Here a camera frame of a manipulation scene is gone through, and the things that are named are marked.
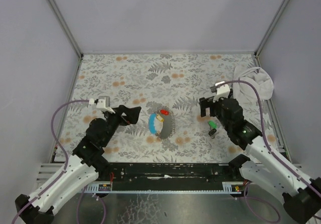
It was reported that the key with red tag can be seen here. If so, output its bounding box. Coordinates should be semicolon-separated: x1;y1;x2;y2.
159;109;170;116

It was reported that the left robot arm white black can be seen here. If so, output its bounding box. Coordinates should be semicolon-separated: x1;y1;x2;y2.
15;105;141;223

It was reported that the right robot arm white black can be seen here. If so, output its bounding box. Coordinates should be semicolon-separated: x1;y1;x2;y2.
200;97;320;223

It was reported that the floral patterned table mat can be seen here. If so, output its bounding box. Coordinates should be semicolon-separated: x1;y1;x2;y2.
58;53;284;164

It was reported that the crumpled white cloth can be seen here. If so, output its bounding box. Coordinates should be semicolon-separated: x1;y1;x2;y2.
232;66;274;103

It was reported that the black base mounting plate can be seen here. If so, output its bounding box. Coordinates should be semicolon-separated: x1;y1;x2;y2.
98;162;243;181

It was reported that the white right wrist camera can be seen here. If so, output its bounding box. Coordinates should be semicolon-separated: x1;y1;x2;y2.
210;81;230;102

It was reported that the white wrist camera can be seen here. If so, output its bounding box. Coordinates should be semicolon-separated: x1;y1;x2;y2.
210;81;230;102
88;96;116;114

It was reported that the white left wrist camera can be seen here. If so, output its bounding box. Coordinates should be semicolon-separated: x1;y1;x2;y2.
88;96;116;114

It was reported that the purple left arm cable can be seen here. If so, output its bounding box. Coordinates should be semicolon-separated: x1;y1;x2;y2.
11;99;91;224

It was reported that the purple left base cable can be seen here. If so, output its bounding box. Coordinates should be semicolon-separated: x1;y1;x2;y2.
75;190;107;224

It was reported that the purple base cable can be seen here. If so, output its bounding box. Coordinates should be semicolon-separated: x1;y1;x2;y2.
75;190;107;224
243;183;281;223

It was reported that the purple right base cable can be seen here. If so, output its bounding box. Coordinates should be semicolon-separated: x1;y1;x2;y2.
243;183;281;223

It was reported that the white slotted cable duct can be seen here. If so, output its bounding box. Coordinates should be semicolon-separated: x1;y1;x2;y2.
85;182;241;195

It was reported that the aluminium frame left post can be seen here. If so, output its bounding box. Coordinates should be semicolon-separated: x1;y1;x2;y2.
46;0;83;58

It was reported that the aluminium frame post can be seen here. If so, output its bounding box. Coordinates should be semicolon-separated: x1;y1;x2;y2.
254;0;291;58
46;0;83;58

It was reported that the aluminium frame right post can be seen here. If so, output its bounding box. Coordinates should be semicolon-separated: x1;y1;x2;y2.
254;0;291;58

